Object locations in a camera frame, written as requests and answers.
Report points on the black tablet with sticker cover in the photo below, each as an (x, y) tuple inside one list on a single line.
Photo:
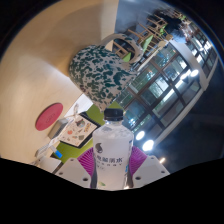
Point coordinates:
[(78, 130)]

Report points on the green speckled ceramic mug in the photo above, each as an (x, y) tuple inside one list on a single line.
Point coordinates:
[(96, 73)]

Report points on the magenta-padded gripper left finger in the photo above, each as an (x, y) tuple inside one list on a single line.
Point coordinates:
[(86, 162)]

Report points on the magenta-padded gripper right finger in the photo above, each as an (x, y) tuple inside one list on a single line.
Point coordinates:
[(137, 160)]

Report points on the wooden chairs with green seats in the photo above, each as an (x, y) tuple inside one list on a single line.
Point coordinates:
[(146, 33)]

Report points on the clear water bottle black cap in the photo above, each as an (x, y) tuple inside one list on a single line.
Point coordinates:
[(111, 156)]

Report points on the small blue-capped white bottle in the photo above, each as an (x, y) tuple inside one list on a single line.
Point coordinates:
[(58, 154)]

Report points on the flat round red coaster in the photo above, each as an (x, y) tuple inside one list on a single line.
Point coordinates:
[(49, 116)]

